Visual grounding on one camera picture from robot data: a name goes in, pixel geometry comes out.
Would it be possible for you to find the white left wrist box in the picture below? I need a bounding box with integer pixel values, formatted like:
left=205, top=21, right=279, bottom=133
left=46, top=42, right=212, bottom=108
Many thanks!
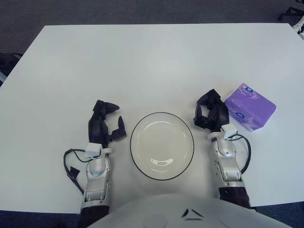
left=85, top=143, right=102, bottom=158

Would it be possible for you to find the white plate with black rim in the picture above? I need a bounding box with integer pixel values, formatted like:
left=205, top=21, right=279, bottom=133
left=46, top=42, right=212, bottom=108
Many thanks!
left=130, top=112, right=195, bottom=181

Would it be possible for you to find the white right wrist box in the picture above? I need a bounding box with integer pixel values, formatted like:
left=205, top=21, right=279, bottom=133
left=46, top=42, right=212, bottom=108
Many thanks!
left=222, top=123, right=238, bottom=140

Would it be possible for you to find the purple tissue paper pack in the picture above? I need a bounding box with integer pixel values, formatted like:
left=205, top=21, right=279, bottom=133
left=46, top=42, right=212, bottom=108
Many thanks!
left=224, top=83, right=278, bottom=133

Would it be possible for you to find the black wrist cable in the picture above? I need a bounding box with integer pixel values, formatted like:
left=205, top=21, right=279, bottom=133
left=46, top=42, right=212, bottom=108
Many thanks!
left=231, top=134, right=252, bottom=175
left=63, top=148, right=95, bottom=195

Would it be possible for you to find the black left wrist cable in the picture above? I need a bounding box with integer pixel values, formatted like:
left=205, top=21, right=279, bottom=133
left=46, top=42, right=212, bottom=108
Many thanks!
left=63, top=148, right=95, bottom=195

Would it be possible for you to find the black office chair base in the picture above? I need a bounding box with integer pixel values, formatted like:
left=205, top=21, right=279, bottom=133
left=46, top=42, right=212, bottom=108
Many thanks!
left=277, top=6, right=304, bottom=21

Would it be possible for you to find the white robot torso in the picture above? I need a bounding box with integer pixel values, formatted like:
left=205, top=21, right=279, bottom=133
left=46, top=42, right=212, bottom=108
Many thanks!
left=87, top=191, right=304, bottom=228

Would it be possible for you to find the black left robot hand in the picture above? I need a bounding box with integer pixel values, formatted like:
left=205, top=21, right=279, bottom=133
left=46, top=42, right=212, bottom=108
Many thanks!
left=87, top=99, right=128, bottom=145

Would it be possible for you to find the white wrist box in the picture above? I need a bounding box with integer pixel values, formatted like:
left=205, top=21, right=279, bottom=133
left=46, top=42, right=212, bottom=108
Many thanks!
left=222, top=123, right=238, bottom=140
left=85, top=143, right=102, bottom=158

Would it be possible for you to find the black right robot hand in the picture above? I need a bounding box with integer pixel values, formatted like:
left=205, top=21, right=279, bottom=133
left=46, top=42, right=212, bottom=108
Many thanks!
left=193, top=89, right=230, bottom=133

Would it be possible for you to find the black bag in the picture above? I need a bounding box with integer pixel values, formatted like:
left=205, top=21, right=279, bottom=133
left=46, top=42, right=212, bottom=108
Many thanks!
left=0, top=52, right=23, bottom=72

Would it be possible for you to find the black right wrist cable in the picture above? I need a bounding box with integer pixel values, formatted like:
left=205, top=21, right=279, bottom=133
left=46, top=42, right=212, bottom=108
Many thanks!
left=231, top=134, right=252, bottom=175

